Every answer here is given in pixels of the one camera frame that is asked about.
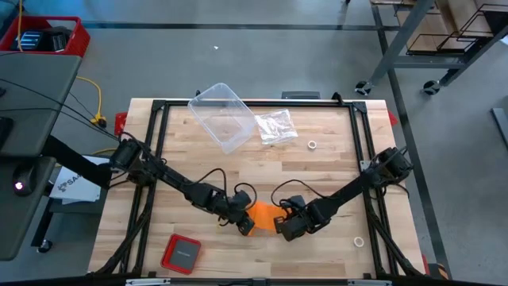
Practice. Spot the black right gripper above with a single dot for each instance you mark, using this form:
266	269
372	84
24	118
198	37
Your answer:
297	226

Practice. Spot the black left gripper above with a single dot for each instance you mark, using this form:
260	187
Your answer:
230	210

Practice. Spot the orange elastic bandage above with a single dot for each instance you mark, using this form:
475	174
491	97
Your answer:
264	216

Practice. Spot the clear plastic bag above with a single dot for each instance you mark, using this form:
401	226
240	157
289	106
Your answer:
275	127

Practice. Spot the clear plastic container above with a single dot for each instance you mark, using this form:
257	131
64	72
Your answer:
222	119

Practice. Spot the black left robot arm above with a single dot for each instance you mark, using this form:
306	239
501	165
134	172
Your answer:
174	180

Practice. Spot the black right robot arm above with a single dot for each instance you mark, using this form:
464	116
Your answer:
345	194

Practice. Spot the white tape roll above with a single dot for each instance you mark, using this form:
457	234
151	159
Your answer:
312	145
359	241

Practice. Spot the red-edged grey box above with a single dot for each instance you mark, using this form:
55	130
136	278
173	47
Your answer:
182	254

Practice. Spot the red table corner guard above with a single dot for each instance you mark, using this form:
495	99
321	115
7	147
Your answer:
120	121
393	118
425	264

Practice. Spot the orange black striped block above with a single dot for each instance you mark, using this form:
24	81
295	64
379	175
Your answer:
440	272

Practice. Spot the white printed paper sheet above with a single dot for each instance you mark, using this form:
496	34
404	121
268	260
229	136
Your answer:
79	190

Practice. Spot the black desk support bar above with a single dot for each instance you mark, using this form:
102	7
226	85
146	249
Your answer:
75	161

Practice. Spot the grey metal wheeled cart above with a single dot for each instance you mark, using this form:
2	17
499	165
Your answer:
402	39

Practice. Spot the black computer mouse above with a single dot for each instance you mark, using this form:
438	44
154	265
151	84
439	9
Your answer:
28	175

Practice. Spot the grey metal beam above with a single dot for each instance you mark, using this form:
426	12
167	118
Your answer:
501	127

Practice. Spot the grey workstation desk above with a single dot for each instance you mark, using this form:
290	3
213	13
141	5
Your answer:
35	99

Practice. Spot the red plastic basket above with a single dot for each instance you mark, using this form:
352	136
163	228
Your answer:
81	41

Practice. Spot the wooden box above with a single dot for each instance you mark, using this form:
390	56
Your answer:
430	25

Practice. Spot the black power adapter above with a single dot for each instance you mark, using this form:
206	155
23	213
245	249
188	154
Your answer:
57	39

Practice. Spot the blue striped device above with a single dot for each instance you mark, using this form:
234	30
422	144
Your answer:
29	39

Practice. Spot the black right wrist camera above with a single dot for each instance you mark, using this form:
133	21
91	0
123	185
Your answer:
295	203

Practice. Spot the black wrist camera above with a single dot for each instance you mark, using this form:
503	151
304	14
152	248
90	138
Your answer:
295	203
242	198

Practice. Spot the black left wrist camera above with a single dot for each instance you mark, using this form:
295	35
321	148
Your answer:
242	198

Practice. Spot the silver metal bracket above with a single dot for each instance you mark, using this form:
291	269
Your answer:
369	282
147	282

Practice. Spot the dark grey bracket plate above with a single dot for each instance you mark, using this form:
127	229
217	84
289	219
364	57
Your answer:
300	95

